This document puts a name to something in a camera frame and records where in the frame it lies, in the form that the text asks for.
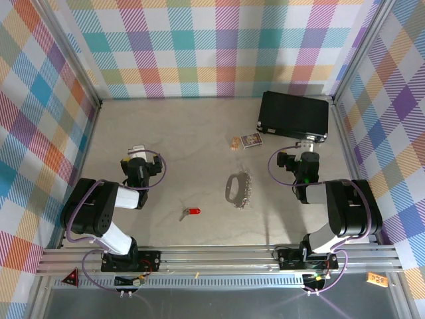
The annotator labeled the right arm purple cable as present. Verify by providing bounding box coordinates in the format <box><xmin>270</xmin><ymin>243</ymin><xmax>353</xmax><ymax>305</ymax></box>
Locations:
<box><xmin>268</xmin><ymin>145</ymin><xmax>375</xmax><ymax>296</ymax></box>

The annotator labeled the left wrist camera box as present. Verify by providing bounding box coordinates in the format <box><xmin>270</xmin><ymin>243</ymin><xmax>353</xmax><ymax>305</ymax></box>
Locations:
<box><xmin>127</xmin><ymin>144</ymin><xmax>147</xmax><ymax>160</ymax></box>

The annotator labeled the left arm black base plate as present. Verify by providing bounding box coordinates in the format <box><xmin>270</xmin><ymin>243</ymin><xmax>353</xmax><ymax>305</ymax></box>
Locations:
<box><xmin>100</xmin><ymin>251</ymin><xmax>163</xmax><ymax>272</ymax></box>

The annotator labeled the key with red head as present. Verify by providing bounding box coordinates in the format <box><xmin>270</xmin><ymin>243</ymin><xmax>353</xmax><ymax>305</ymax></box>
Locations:
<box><xmin>178</xmin><ymin>207</ymin><xmax>202</xmax><ymax>223</ymax></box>

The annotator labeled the perforated metal cable tray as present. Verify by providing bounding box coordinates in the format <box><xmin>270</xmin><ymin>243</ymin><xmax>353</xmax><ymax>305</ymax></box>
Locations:
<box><xmin>46</xmin><ymin>275</ymin><xmax>399</xmax><ymax>288</ymax></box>

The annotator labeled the playing card box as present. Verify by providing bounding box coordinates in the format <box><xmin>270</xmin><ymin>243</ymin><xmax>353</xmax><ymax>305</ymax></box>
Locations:
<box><xmin>239</xmin><ymin>132</ymin><xmax>264</xmax><ymax>150</ymax></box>

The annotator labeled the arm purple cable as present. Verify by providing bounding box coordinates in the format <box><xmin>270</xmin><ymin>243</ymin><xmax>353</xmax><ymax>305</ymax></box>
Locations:
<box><xmin>268</xmin><ymin>145</ymin><xmax>375</xmax><ymax>296</ymax></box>
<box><xmin>65</xmin><ymin>150</ymin><xmax>167</xmax><ymax>295</ymax></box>

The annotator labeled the black hard case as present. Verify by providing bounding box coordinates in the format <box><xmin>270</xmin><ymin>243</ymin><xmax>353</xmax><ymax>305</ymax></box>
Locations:
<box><xmin>256</xmin><ymin>90</ymin><xmax>329</xmax><ymax>143</ymax></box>

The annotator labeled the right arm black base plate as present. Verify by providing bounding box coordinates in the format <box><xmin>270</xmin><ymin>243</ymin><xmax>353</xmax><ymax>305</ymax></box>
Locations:
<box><xmin>277</xmin><ymin>247</ymin><xmax>339</xmax><ymax>270</ymax></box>

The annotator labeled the red triangle sign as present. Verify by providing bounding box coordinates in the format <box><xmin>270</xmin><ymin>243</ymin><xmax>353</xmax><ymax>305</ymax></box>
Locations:
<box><xmin>60</xmin><ymin>267</ymin><xmax>80</xmax><ymax>286</ymax></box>

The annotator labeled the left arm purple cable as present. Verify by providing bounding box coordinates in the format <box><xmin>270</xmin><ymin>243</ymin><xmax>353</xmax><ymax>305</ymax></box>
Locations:
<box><xmin>65</xmin><ymin>150</ymin><xmax>167</xmax><ymax>295</ymax></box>

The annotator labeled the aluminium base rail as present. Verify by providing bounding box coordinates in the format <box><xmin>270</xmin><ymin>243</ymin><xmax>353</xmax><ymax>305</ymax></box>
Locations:
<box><xmin>35</xmin><ymin>245</ymin><xmax>404</xmax><ymax>276</ymax></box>

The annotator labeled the orange tag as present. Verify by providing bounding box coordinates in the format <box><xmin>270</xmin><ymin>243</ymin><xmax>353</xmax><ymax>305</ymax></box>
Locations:
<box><xmin>366</xmin><ymin>272</ymin><xmax>388</xmax><ymax>287</ymax></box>

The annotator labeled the silver carabiner keyring with chain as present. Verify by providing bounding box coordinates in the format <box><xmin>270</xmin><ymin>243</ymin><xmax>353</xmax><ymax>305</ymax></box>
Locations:
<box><xmin>224</xmin><ymin>164</ymin><xmax>253</xmax><ymax>210</ymax></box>

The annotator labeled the aluminium frame post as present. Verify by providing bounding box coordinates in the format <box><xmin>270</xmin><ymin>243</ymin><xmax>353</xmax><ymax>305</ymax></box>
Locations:
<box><xmin>330</xmin><ymin>0</ymin><xmax>396</xmax><ymax>106</ymax></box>
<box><xmin>33</xmin><ymin>0</ymin><xmax>103</xmax><ymax>109</ymax></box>

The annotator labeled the aluminium side rail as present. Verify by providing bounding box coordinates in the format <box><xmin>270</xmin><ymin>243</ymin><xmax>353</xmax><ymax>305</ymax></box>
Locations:
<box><xmin>59</xmin><ymin>99</ymin><xmax>102</xmax><ymax>250</ymax></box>
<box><xmin>330</xmin><ymin>98</ymin><xmax>381</xmax><ymax>245</ymax></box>

